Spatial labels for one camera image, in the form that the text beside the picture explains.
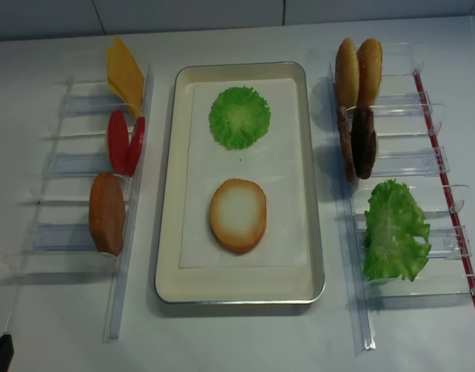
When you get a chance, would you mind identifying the red tomato slice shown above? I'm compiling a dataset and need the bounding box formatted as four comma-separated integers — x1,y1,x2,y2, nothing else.
126,116,146,177
107,110,129,174

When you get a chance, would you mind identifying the sesame bun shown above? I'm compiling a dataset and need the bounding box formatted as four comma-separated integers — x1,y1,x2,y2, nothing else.
357,38,383,106
335,37,360,108

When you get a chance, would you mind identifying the white paper tray liner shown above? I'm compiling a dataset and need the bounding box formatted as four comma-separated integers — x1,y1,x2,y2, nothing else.
179,78,309,268

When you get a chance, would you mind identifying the cream metal baking tray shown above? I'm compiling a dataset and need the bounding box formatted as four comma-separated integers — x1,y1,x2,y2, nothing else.
155,62,325,304

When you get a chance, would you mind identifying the ruffled green lettuce leaf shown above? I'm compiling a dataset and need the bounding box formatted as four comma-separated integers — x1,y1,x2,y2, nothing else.
363,180,432,281

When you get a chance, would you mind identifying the clear acrylic rack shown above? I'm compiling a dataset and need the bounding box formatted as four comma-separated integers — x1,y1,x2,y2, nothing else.
318,43,475,357
5,78,142,343

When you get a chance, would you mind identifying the right sesame bun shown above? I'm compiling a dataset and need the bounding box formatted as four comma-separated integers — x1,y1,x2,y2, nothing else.
357,38,383,106

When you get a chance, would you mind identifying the rear yellow cheese slice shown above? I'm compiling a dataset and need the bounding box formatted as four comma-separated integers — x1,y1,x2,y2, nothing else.
105,46,118,95

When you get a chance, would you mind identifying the round flat lettuce leaf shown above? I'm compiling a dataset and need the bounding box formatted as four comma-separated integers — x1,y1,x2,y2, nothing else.
208,87,271,150

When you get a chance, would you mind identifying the left brown meat patty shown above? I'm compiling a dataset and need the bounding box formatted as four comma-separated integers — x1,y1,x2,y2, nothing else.
336,106,356,182

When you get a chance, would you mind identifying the right clear acrylic rack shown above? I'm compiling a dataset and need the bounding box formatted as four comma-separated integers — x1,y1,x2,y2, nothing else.
318,43,475,357

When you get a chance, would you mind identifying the left clear acrylic rack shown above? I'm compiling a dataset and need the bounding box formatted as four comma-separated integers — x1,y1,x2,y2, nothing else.
5,78,142,343

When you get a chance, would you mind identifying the toasted bread slice on tray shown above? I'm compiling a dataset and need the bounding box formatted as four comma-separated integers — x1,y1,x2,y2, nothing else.
209,178,267,254

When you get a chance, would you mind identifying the red rail strip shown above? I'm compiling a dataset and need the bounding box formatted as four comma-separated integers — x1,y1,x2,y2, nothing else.
412,69,475,310

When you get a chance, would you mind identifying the yellow cheese slice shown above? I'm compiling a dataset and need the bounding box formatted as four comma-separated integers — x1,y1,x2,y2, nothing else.
105,46,118,95
109,36,144,118

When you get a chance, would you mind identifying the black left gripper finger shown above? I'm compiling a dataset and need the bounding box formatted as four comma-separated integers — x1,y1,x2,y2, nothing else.
0,333,14,372

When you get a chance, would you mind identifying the left sesame bun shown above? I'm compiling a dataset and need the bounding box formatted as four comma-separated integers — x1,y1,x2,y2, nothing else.
335,37,360,108

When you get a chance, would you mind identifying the front yellow cheese slice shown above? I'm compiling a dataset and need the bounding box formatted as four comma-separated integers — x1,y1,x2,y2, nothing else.
109,36,144,118

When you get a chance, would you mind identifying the brown bread slice in rack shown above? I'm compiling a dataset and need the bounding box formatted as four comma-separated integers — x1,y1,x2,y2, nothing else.
88,173,126,257

